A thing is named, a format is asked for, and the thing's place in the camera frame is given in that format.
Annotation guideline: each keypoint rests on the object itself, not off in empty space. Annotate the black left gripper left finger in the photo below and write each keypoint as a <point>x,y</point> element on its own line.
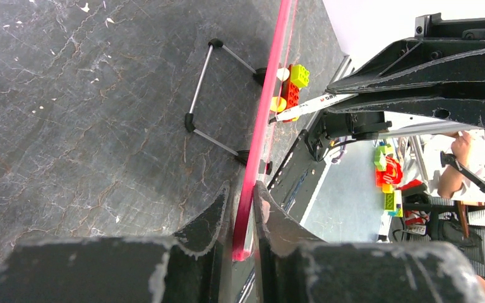
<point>191,265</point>

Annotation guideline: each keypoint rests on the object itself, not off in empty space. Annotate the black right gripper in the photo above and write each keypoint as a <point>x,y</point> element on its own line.
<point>435,57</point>

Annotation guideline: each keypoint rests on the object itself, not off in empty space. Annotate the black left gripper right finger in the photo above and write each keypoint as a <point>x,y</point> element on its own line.
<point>294,265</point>

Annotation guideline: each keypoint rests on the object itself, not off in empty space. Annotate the pink framed whiteboard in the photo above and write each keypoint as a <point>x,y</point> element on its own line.
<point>278,56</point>

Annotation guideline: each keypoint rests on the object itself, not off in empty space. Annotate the white black marker pen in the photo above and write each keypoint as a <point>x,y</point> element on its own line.
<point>302,109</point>

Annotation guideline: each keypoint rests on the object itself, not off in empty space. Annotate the person forearm in background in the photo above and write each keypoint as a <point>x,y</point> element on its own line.
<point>451,181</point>

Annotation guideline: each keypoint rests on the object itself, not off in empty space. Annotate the metal whiteboard support stand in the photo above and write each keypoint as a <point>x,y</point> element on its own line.
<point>225,88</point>

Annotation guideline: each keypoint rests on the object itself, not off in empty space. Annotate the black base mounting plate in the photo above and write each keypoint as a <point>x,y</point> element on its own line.
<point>295,181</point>

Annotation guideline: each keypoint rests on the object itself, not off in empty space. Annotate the pile of toy bricks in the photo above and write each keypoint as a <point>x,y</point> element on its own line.
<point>388,175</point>

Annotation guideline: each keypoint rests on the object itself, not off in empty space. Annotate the red toy brick car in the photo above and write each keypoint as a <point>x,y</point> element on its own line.
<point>294,78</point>

